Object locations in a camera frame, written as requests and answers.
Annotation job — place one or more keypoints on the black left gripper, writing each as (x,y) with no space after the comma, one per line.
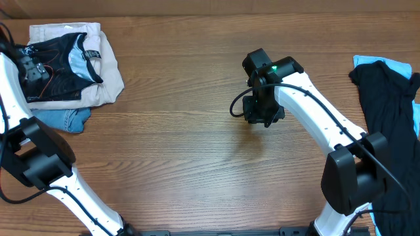
(35,71)

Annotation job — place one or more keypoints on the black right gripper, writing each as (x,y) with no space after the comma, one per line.
(252,117)

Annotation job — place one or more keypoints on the black printed cycling jersey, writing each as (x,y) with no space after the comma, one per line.
(68,66)

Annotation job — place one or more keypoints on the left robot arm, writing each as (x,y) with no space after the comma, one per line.
(39,157)

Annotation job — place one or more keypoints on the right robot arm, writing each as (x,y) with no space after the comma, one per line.
(356,162)

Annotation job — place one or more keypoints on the folded blue jeans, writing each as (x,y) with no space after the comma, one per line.
(67,120)

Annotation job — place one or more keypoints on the folded beige pants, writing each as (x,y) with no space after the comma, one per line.
(106,66)

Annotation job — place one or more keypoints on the light blue shirt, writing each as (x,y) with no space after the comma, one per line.
(390,64)

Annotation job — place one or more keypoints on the plain black shirt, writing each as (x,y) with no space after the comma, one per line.
(390,131)

